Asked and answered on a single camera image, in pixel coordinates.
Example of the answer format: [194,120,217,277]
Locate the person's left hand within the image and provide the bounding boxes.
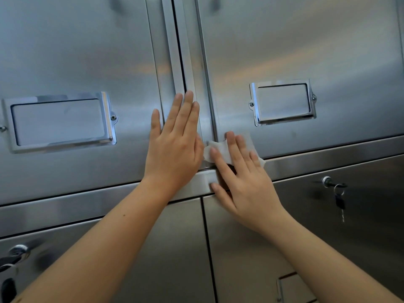
[141,90,205,203]

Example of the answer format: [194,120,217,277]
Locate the person's right hand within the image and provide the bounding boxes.
[209,131,290,238]

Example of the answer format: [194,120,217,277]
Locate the white wet wipe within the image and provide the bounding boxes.
[203,130,266,169]

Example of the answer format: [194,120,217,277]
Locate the person's right forearm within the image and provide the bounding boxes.
[265,211,401,303]

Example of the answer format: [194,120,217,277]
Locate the person's left forearm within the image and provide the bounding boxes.
[12,179,177,303]

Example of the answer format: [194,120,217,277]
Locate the stainless steel cabinet body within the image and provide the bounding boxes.
[0,0,404,303]

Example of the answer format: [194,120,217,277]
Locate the black-headed keys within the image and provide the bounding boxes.
[0,255,19,303]
[325,181,348,223]

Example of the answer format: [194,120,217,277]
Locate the chrome label holder frame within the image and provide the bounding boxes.
[1,91,118,154]
[248,78,318,127]
[276,271,317,303]

